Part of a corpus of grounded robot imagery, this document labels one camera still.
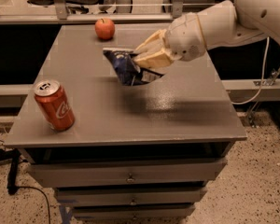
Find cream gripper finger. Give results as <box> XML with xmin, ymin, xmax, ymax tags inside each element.
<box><xmin>134</xmin><ymin>29</ymin><xmax>167</xmax><ymax>54</ymax></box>
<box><xmin>133</xmin><ymin>48</ymin><xmax>181</xmax><ymax>69</ymax></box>

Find grey top drawer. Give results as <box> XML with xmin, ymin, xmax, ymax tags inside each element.
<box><xmin>27</xmin><ymin>158</ymin><xmax>227</xmax><ymax>188</ymax></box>

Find grey bottom drawer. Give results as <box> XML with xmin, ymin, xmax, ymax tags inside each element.
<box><xmin>73</xmin><ymin>203</ymin><xmax>194</xmax><ymax>219</ymax></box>

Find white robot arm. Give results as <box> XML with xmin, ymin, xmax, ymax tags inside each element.
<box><xmin>133</xmin><ymin>0</ymin><xmax>280</xmax><ymax>68</ymax></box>

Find black floor cable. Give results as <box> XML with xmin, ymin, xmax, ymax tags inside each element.
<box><xmin>7</xmin><ymin>148</ymin><xmax>51</xmax><ymax>224</ymax></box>

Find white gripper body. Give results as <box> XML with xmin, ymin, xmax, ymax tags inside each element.
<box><xmin>165</xmin><ymin>13</ymin><xmax>206</xmax><ymax>62</ymax></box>

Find grey drawer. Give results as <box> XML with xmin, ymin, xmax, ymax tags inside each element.
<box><xmin>55</xmin><ymin>187</ymin><xmax>206</xmax><ymax>206</ymax></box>
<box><xmin>27</xmin><ymin>158</ymin><xmax>227</xmax><ymax>188</ymax></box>
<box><xmin>73</xmin><ymin>203</ymin><xmax>194</xmax><ymax>219</ymax></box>

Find grey metal railing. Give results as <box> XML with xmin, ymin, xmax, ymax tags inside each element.
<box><xmin>0</xmin><ymin>0</ymin><xmax>215</xmax><ymax>25</ymax></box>

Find red apple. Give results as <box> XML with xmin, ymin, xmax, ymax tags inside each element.
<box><xmin>95</xmin><ymin>18</ymin><xmax>115</xmax><ymax>40</ymax></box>

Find white cable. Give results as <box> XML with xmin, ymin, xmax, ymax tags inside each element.
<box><xmin>231</xmin><ymin>35</ymin><xmax>271</xmax><ymax>106</ymax></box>

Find red coke can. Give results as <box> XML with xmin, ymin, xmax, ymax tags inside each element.
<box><xmin>34</xmin><ymin>79</ymin><xmax>75</xmax><ymax>132</ymax></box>

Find blue chip bag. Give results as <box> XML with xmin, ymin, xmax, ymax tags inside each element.
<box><xmin>103</xmin><ymin>48</ymin><xmax>163</xmax><ymax>86</ymax></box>

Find grey middle drawer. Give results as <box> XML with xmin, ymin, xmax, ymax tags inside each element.
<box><xmin>55</xmin><ymin>187</ymin><xmax>206</xmax><ymax>206</ymax></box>

